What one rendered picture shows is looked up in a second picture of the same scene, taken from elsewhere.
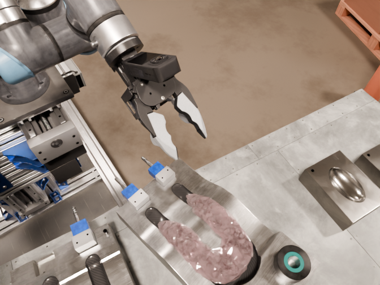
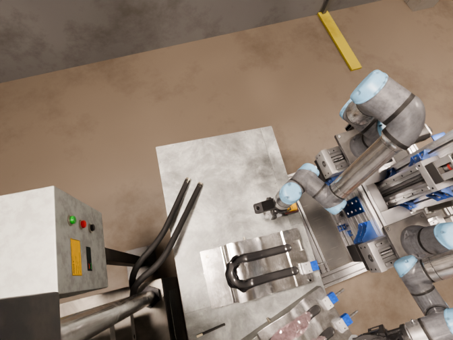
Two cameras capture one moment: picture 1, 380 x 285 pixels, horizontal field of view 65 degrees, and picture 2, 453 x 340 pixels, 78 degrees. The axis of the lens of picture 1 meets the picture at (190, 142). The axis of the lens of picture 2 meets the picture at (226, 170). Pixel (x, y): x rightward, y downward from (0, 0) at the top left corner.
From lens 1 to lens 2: 64 cm
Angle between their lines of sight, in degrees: 42
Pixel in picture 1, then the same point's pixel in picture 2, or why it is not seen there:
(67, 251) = (302, 257)
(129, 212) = (319, 294)
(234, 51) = not seen: outside the picture
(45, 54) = (411, 287)
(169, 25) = not seen: outside the picture
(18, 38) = (419, 277)
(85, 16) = (429, 322)
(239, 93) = not seen: outside the picture
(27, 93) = (408, 247)
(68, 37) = (424, 303)
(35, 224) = (323, 212)
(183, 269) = (281, 322)
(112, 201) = (333, 266)
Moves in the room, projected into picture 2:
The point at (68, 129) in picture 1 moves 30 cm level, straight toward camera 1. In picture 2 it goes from (379, 268) to (320, 290)
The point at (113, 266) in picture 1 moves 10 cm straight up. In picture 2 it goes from (290, 281) to (296, 282)
